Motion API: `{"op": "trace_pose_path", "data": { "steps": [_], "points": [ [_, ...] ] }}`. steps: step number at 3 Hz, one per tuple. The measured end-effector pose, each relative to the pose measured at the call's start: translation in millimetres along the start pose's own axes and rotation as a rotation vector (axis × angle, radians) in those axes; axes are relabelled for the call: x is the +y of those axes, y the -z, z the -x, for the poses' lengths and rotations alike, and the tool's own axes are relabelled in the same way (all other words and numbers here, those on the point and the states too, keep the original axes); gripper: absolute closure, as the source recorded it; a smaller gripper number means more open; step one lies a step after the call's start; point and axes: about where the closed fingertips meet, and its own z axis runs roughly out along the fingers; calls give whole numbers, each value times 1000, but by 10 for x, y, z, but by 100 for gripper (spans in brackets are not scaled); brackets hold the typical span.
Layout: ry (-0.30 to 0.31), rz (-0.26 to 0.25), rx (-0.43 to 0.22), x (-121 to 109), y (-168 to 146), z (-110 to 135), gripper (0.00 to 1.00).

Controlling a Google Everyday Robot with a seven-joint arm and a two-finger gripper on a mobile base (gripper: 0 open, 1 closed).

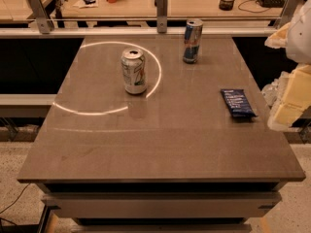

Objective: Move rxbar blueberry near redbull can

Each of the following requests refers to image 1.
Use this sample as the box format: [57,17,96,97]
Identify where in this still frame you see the black floor cable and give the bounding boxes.
[0,182,31,233]

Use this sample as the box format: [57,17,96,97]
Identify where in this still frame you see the grey drawer front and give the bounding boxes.
[43,192,281,219]

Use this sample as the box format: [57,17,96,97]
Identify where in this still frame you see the black desk cable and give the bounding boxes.
[237,0,271,14]

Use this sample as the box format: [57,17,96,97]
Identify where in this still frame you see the right metal rail bracket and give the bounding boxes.
[273,0,300,29]

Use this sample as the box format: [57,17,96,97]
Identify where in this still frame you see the metal rail bracket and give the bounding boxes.
[155,0,168,33]
[273,0,300,29]
[27,0,54,34]

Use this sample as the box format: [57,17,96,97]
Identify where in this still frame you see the middle metal rail bracket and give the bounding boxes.
[155,0,168,33]

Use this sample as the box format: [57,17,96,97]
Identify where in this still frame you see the blue silver redbull can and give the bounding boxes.
[183,18,203,64]

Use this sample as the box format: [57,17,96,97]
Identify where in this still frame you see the black mesh pen cup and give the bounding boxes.
[219,0,235,11]

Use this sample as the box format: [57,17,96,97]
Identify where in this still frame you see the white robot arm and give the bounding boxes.
[264,0,311,131]

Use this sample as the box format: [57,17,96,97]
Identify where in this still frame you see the blue rxbar blueberry wrapper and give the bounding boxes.
[221,89,257,117]

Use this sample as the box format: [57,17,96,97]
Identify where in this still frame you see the left metal rail bracket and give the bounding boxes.
[27,0,54,34]

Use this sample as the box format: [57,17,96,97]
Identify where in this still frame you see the white green soda can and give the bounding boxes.
[121,48,147,94]

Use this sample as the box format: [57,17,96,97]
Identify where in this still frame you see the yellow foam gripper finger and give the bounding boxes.
[267,64,311,131]
[264,23,290,49]

